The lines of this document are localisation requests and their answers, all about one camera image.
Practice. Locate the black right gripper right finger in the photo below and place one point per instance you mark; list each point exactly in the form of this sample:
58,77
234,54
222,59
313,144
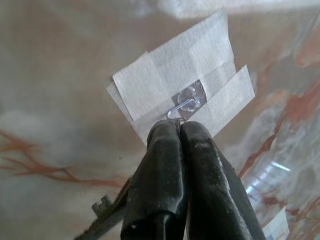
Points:
212,190

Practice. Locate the clear plastic hook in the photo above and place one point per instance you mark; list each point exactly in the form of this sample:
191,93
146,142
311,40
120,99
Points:
188,100

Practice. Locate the bunch of metal keys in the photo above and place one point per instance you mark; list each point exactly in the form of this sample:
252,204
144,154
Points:
107,217

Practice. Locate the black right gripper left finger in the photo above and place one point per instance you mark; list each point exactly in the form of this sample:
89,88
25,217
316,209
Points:
160,180

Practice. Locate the white masking tape strip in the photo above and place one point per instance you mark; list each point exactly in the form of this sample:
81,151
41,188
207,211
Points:
230,97
140,87
275,222
190,50

